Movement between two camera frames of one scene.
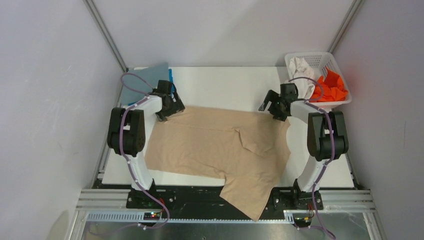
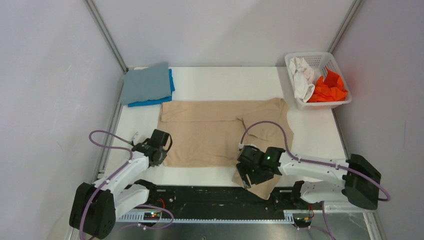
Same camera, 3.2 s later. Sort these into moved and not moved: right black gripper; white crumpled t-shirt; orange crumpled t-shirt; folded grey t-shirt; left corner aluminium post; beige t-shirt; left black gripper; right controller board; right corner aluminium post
Moved: beige t-shirt; left black gripper; right black gripper
Not moved: right controller board; left corner aluminium post; white crumpled t-shirt; orange crumpled t-shirt; folded grey t-shirt; right corner aluminium post
